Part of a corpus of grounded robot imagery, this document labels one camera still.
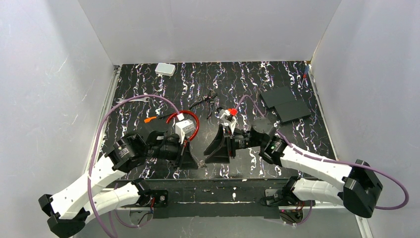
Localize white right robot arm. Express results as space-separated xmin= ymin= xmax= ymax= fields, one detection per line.
xmin=204 ymin=117 xmax=383 ymax=218

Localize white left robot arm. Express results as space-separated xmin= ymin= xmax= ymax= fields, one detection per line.
xmin=39 ymin=131 xmax=198 ymax=238

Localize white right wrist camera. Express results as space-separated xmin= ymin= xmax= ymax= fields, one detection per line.
xmin=219 ymin=109 xmax=237 ymax=134

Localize orange handled screwdriver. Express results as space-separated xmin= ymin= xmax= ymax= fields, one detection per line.
xmin=144 ymin=114 xmax=171 ymax=123

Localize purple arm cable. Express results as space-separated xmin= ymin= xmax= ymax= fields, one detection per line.
xmin=234 ymin=95 xmax=410 ymax=211
xmin=88 ymin=94 xmax=181 ymax=238

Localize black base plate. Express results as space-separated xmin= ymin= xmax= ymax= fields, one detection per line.
xmin=145 ymin=178 xmax=310 ymax=219

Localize red blue pen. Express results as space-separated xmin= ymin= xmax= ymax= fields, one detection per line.
xmin=301 ymin=64 xmax=311 ymax=87

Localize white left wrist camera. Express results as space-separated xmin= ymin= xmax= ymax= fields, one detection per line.
xmin=175 ymin=114 xmax=196 ymax=143

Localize red cable lock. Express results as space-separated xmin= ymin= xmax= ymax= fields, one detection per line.
xmin=166 ymin=110 xmax=200 ymax=142

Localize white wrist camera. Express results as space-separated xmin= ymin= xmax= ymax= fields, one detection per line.
xmin=175 ymin=114 xmax=196 ymax=143
xmin=219 ymin=109 xmax=237 ymax=134

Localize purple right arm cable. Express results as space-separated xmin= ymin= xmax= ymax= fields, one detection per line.
xmin=234 ymin=95 xmax=410 ymax=211

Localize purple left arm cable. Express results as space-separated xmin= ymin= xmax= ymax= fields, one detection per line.
xmin=88 ymin=94 xmax=181 ymax=238

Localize white rectangular box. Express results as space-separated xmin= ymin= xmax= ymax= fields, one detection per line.
xmin=155 ymin=62 xmax=176 ymax=77

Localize black flat plate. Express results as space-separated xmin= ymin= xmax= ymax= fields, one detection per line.
xmin=260 ymin=87 xmax=312 ymax=123

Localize silver open-end wrench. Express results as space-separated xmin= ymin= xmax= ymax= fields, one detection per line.
xmin=115 ymin=97 xmax=150 ymax=104

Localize grey handled pliers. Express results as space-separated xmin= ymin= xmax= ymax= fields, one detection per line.
xmin=189 ymin=91 xmax=218 ymax=119

